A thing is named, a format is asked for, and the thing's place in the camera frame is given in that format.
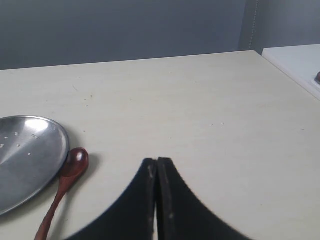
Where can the round steel plate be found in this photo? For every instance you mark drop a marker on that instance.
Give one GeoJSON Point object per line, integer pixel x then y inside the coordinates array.
{"type": "Point", "coordinates": [32, 151]}

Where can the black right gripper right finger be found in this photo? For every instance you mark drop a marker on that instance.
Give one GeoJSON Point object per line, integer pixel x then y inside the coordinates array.
{"type": "Point", "coordinates": [181, 215]}

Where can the dark red wooden spoon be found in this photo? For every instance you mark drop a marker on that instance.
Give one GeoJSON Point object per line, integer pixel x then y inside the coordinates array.
{"type": "Point", "coordinates": [75, 166]}

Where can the white side table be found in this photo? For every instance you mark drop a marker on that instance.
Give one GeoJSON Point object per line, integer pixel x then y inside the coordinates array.
{"type": "Point", "coordinates": [301, 63]}

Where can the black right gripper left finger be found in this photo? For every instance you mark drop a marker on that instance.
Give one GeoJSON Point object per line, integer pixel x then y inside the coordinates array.
{"type": "Point", "coordinates": [131, 216]}

